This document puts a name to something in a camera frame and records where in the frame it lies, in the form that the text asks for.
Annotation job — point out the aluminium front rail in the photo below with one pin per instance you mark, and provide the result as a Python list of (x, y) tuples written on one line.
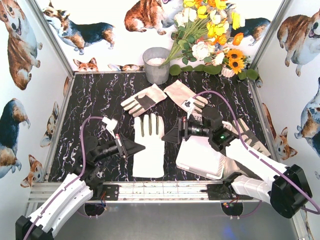
[(159, 192)]

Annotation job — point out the aluminium post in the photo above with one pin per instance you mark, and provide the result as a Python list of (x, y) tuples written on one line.
[(279, 15), (37, 13)]

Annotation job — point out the right aluminium post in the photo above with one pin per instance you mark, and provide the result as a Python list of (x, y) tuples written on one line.
[(279, 15)]

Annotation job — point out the artificial flower bouquet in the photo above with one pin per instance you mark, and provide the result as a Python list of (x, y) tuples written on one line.
[(203, 29)]

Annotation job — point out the white glove grey palm patch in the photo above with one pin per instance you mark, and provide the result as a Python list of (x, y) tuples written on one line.
[(142, 101)]

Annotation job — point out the glove beside basket right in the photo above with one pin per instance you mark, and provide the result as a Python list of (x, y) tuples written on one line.
[(250, 142)]

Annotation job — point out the small white sunflower pot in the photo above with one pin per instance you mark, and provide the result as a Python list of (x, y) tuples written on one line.
[(226, 72)]

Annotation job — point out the grey metal bucket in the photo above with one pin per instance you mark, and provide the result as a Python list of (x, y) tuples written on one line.
[(157, 72)]

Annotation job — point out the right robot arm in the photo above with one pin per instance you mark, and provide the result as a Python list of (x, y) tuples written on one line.
[(284, 187)]

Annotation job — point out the left aluminium post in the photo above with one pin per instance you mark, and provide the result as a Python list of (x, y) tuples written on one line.
[(37, 13)]

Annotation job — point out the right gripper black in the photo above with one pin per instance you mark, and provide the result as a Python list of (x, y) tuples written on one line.
[(182, 130)]

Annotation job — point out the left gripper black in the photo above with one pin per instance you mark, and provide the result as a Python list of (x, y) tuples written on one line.
[(120, 146)]

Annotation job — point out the white perforated storage basket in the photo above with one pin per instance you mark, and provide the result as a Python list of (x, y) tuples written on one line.
[(197, 156)]

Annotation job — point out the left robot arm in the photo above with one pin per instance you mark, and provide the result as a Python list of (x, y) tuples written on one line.
[(80, 185)]

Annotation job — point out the white glove green fingers back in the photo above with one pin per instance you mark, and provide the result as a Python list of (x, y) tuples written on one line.
[(180, 93)]

